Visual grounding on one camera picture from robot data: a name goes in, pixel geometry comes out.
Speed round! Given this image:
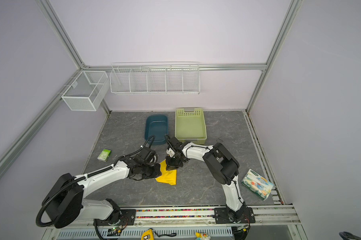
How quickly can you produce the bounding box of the colourful tissue packet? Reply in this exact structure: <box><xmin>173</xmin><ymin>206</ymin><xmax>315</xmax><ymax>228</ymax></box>
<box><xmin>241</xmin><ymin>169</ymin><xmax>274</xmax><ymax>200</ymax></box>

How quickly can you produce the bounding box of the black corrugated left cable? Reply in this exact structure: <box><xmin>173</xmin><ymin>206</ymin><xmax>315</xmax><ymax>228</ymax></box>
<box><xmin>35</xmin><ymin>134</ymin><xmax>156</xmax><ymax>228</ymax></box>

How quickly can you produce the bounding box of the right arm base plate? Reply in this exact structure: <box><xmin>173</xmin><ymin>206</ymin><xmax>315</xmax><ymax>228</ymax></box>
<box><xmin>213</xmin><ymin>207</ymin><xmax>256</xmax><ymax>224</ymax></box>

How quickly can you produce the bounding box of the yellow paper napkin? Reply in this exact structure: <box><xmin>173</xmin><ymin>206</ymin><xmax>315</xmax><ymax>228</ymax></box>
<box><xmin>156</xmin><ymin>160</ymin><xmax>177</xmax><ymax>186</ymax></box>

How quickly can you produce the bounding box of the yellow handheld device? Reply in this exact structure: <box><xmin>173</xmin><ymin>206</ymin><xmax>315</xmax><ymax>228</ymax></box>
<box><xmin>141</xmin><ymin>229</ymin><xmax>155</xmax><ymax>240</ymax></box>

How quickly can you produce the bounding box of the white wire wall basket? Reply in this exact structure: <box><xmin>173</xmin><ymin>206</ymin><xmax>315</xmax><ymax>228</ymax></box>
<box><xmin>109</xmin><ymin>62</ymin><xmax>200</xmax><ymax>95</ymax></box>

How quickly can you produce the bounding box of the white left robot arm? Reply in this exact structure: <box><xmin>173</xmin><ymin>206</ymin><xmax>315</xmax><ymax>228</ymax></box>
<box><xmin>36</xmin><ymin>147</ymin><xmax>161</xmax><ymax>229</ymax></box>

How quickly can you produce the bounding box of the small green box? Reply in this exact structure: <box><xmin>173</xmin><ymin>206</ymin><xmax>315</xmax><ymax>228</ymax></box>
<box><xmin>97</xmin><ymin>149</ymin><xmax>112</xmax><ymax>162</ymax></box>

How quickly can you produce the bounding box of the yellow white toy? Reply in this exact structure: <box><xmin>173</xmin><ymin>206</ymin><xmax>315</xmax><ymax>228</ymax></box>
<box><xmin>195</xmin><ymin>232</ymin><xmax>211</xmax><ymax>240</ymax></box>

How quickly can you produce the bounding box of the dark teal plastic tub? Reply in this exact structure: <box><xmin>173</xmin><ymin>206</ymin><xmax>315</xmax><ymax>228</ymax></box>
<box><xmin>145</xmin><ymin>115</ymin><xmax>169</xmax><ymax>145</ymax></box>

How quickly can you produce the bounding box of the white mesh wall box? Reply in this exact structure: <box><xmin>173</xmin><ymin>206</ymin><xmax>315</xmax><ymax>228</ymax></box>
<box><xmin>62</xmin><ymin>71</ymin><xmax>110</xmax><ymax>112</ymax></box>

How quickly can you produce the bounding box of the light green perforated basket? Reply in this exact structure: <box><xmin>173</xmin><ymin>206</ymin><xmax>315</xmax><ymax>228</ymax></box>
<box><xmin>175</xmin><ymin>108</ymin><xmax>207</xmax><ymax>145</ymax></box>

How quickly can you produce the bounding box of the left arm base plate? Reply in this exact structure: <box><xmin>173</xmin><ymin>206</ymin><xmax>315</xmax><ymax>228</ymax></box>
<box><xmin>96</xmin><ymin>209</ymin><xmax>137</xmax><ymax>227</ymax></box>

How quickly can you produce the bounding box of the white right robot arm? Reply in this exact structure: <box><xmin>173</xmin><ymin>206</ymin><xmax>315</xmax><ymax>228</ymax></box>
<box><xmin>165</xmin><ymin>135</ymin><xmax>246</xmax><ymax>223</ymax></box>

